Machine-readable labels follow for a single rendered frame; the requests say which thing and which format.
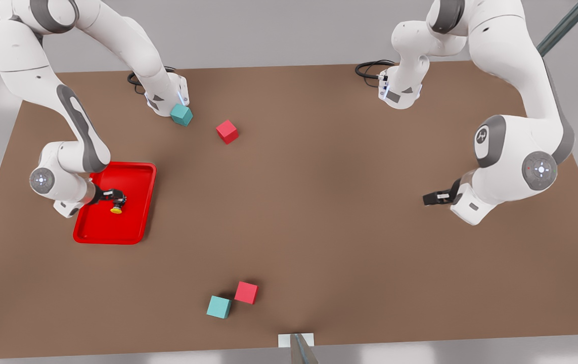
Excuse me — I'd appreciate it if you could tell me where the red plastic tray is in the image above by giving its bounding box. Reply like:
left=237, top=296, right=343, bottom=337
left=72, top=161, right=158, bottom=245

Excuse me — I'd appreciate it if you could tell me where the teal cube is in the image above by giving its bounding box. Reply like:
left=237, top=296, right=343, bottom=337
left=170, top=104, right=194, bottom=127
left=206, top=295, right=232, bottom=320

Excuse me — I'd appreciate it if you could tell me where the red cube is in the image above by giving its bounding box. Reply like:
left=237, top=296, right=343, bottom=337
left=216, top=119, right=239, bottom=145
left=234, top=281, right=259, bottom=305

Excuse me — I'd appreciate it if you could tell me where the black cable loop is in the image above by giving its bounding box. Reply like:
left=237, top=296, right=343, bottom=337
left=127, top=66, right=177, bottom=95
left=355, top=60, right=396, bottom=88

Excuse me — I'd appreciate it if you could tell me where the silver frame post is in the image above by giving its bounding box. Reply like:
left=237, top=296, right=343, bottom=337
left=537, top=0, right=578, bottom=57
left=290, top=333, right=320, bottom=364

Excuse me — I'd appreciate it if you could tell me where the white frame post foot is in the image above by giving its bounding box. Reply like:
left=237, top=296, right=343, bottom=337
left=278, top=333, right=315, bottom=348

